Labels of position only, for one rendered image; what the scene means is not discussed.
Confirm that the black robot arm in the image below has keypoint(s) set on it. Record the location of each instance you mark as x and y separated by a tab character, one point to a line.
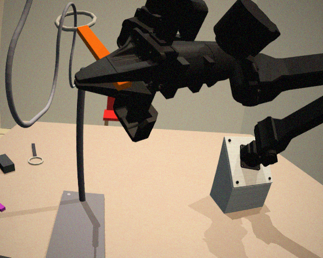
255	78

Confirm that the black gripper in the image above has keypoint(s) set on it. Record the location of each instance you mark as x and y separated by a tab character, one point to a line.
153	63

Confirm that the grey ring with orange handle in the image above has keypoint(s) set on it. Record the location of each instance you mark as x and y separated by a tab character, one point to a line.
97	49

